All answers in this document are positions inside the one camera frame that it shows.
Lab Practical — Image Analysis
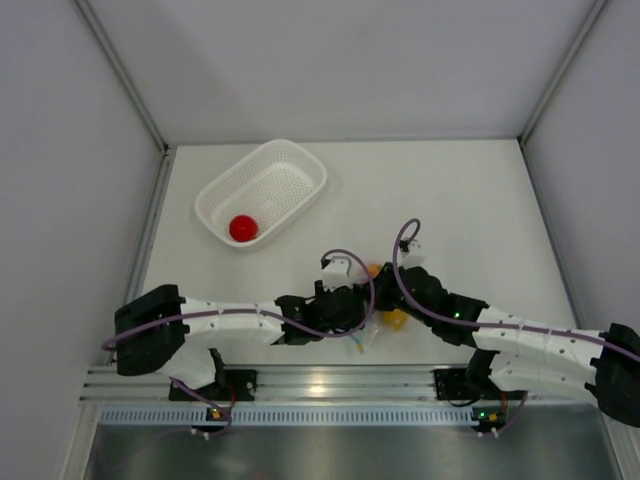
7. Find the orange fake food piece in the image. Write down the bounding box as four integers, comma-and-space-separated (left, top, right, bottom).
379, 309, 408, 332

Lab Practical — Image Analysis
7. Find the clear zip top bag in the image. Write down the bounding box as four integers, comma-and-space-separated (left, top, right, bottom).
349, 262, 411, 354

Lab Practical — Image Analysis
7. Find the orange red fake tomato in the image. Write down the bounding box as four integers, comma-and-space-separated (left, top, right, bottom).
365, 263, 383, 279

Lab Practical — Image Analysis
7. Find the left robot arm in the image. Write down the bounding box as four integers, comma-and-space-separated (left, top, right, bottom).
104, 282, 376, 400

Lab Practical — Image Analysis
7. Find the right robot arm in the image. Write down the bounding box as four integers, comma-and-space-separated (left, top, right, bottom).
374, 263, 639, 427

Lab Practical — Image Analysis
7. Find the white perforated plastic basket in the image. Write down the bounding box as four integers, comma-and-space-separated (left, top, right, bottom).
194, 139, 328, 251

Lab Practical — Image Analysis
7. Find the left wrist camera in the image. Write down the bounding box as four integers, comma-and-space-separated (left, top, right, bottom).
321, 256, 353, 292

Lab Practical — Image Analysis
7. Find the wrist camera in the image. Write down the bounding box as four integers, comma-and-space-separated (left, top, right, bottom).
321, 256, 353, 292
399, 239, 426, 269

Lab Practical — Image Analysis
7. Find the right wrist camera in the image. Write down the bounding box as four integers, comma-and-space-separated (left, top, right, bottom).
399, 239, 426, 269

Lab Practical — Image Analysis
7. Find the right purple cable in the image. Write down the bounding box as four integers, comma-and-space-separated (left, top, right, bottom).
392, 218, 640, 361

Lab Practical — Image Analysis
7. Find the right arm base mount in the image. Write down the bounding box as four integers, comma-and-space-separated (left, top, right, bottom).
433, 368, 502, 403

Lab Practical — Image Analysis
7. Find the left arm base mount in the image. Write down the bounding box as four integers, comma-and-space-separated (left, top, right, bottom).
195, 369, 258, 403

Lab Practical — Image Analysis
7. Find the aluminium mounting rail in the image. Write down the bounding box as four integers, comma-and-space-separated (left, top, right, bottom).
79, 363, 626, 404

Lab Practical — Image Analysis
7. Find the slotted cable duct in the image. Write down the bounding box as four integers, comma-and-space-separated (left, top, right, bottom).
99, 406, 501, 427

